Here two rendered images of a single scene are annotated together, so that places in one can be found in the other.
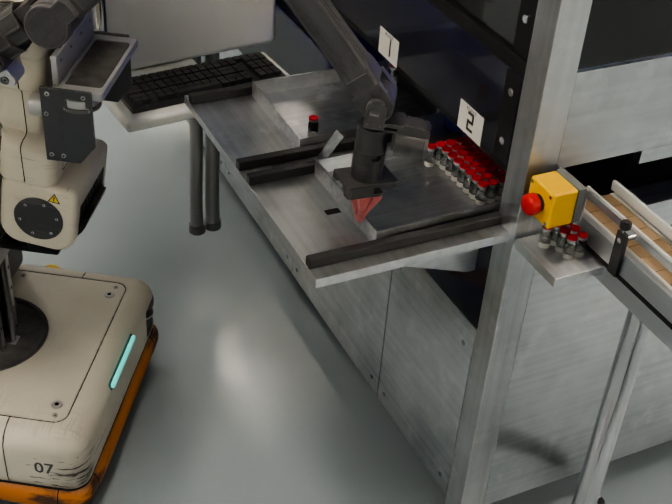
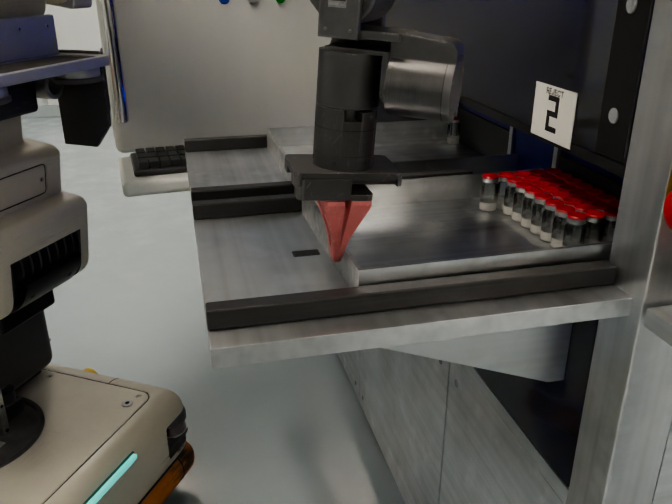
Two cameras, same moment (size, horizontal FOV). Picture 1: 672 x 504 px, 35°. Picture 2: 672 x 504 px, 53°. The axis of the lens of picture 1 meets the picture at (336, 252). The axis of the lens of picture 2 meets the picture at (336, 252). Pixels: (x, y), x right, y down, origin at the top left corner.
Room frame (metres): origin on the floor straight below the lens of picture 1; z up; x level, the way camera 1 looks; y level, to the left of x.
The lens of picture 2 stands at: (1.04, -0.19, 1.17)
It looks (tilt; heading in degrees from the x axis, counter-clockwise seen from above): 23 degrees down; 15
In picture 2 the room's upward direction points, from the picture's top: straight up
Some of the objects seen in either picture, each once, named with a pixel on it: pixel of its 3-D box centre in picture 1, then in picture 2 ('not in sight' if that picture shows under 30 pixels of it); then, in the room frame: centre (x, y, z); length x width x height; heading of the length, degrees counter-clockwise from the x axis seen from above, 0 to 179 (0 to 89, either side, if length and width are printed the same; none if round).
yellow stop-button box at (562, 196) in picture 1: (554, 198); not in sight; (1.61, -0.38, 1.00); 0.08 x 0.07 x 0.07; 118
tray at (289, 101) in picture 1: (347, 103); (382, 150); (2.08, 0.00, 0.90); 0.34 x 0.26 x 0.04; 118
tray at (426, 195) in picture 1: (421, 184); (468, 223); (1.78, -0.16, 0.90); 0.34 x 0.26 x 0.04; 119
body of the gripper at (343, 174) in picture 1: (367, 166); (344, 144); (1.63, -0.04, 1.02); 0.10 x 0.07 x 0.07; 117
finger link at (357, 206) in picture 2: (355, 200); (326, 215); (1.63, -0.03, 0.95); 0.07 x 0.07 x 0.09; 27
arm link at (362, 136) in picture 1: (375, 137); (355, 78); (1.63, -0.05, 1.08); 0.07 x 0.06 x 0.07; 85
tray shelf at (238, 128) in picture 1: (351, 159); (370, 203); (1.90, -0.02, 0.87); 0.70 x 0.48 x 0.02; 28
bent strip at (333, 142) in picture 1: (307, 151); not in sight; (1.85, 0.07, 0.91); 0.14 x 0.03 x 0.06; 117
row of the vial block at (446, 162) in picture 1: (460, 172); (536, 210); (1.82, -0.23, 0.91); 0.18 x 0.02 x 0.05; 29
